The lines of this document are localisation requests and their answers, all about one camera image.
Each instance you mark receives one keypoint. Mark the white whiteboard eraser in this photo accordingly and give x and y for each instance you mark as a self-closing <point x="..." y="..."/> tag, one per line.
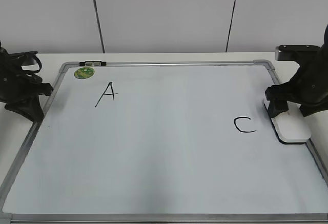
<point x="289" y="127"/>

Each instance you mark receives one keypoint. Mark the black metal hanging clip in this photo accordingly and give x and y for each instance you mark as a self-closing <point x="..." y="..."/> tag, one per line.
<point x="92" y="63"/>

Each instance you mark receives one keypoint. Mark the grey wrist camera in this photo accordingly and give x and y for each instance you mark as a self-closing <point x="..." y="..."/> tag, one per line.
<point x="295" y="53"/>

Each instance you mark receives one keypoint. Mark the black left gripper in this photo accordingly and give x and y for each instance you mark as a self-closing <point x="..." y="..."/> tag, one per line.
<point x="19" y="85"/>

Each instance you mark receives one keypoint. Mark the white magnetic whiteboard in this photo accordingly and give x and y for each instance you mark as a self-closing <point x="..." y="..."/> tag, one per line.
<point x="162" y="142"/>

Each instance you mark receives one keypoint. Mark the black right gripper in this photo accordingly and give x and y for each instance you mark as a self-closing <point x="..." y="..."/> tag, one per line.
<point x="308" y="86"/>

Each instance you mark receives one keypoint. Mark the round green sticker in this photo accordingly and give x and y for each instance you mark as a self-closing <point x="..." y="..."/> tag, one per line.
<point x="84" y="73"/>

